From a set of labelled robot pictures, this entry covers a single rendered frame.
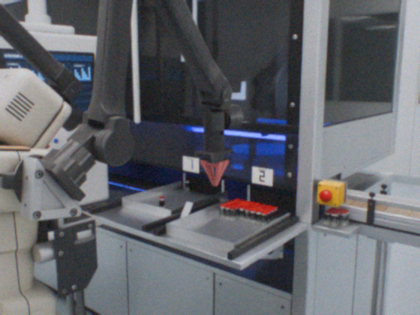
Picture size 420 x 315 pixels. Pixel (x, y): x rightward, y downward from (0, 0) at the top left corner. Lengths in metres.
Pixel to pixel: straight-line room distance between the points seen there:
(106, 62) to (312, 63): 0.75
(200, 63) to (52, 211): 0.48
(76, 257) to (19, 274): 0.12
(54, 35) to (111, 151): 1.09
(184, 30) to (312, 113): 0.59
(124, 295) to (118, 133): 1.53
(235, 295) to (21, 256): 0.98
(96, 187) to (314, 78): 1.11
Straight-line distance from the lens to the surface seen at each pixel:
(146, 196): 1.74
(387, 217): 1.49
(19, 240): 1.00
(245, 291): 1.72
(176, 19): 0.96
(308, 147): 1.42
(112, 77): 0.85
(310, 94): 1.40
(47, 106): 0.95
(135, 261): 2.13
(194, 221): 1.45
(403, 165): 6.13
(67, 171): 0.81
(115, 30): 0.85
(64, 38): 1.88
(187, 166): 1.73
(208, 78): 1.05
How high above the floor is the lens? 1.37
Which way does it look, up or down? 11 degrees down
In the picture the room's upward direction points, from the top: straight up
